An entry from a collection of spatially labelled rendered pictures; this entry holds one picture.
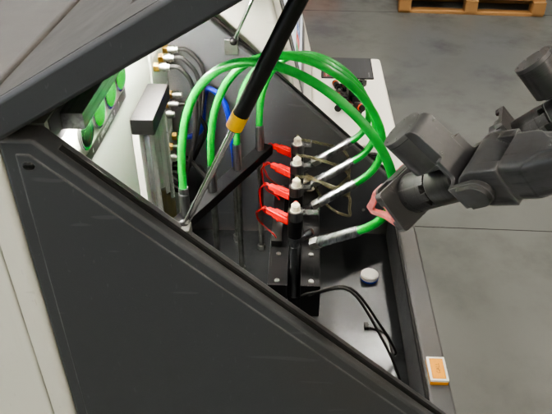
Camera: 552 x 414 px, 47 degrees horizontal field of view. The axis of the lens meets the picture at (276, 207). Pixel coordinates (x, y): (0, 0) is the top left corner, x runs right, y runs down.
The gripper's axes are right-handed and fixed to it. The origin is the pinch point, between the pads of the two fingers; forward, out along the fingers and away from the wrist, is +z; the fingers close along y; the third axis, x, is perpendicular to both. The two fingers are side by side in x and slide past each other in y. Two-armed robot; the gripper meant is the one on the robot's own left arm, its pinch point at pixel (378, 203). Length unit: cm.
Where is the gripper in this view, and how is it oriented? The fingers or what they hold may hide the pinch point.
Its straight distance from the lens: 97.9
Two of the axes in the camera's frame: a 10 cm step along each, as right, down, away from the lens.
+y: -6.9, 5.9, -4.2
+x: 6.0, 7.9, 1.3
